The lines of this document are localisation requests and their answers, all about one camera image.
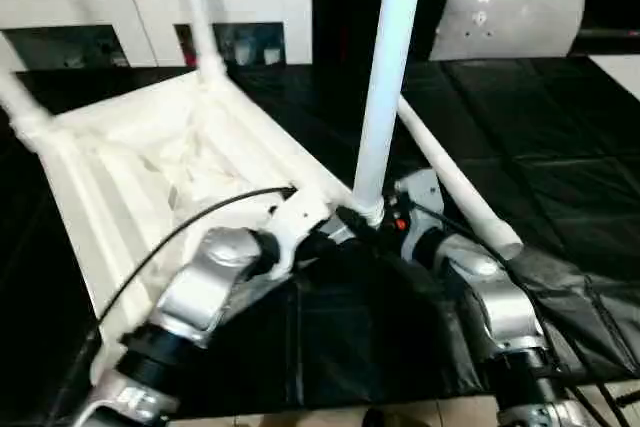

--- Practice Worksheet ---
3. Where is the white plastic table top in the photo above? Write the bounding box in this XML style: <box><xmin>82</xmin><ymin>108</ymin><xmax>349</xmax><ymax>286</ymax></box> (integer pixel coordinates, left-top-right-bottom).
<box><xmin>8</xmin><ymin>65</ymin><xmax>387</xmax><ymax>350</ymax></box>

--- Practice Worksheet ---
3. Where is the black work mat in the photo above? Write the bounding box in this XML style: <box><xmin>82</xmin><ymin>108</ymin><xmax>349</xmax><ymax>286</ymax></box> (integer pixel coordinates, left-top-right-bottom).
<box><xmin>0</xmin><ymin>55</ymin><xmax>640</xmax><ymax>420</ymax></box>

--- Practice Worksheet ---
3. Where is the white padded sheet with fitting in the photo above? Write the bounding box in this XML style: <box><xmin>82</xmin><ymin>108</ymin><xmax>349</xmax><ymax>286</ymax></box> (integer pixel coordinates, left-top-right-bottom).
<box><xmin>429</xmin><ymin>0</ymin><xmax>588</xmax><ymax>62</ymax></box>

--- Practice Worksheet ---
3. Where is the flat white sheet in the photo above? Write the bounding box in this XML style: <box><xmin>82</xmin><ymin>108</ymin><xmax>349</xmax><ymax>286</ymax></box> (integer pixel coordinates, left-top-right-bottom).
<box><xmin>590</xmin><ymin>54</ymin><xmax>640</xmax><ymax>100</ymax></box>

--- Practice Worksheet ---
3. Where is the white sideboard cabinet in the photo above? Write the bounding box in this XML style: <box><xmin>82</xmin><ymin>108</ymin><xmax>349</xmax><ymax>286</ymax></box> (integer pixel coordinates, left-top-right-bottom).
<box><xmin>0</xmin><ymin>0</ymin><xmax>314</xmax><ymax>71</ymax></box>

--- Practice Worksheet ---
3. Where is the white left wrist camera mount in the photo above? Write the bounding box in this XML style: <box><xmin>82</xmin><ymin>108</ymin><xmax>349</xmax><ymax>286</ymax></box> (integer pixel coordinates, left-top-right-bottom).
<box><xmin>260</xmin><ymin>189</ymin><xmax>333</xmax><ymax>281</ymax></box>

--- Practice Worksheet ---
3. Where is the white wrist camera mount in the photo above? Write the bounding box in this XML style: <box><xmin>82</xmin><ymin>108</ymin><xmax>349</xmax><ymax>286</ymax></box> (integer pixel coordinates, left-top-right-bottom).
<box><xmin>394</xmin><ymin>168</ymin><xmax>447</xmax><ymax>250</ymax></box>
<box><xmin>260</xmin><ymin>189</ymin><xmax>333</xmax><ymax>281</ymax></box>

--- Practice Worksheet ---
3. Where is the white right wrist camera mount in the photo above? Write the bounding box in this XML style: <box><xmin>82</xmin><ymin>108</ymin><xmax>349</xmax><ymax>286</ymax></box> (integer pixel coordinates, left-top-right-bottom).
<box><xmin>394</xmin><ymin>168</ymin><xmax>447</xmax><ymax>250</ymax></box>

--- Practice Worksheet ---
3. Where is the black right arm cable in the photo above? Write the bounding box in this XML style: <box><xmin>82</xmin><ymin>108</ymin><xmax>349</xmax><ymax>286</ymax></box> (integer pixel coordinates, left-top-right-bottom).
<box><xmin>410</xmin><ymin>202</ymin><xmax>640</xmax><ymax>427</ymax></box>

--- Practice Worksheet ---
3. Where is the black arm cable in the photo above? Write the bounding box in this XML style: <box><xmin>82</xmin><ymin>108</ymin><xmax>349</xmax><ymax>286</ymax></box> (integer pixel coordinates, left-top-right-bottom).
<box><xmin>58</xmin><ymin>184</ymin><xmax>297</xmax><ymax>427</ymax></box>
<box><xmin>410</xmin><ymin>202</ymin><xmax>640</xmax><ymax>427</ymax></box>

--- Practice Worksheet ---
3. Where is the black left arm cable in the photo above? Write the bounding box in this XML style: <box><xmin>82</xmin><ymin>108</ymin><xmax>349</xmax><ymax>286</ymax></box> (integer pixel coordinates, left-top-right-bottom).
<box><xmin>58</xmin><ymin>184</ymin><xmax>297</xmax><ymax>427</ymax></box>

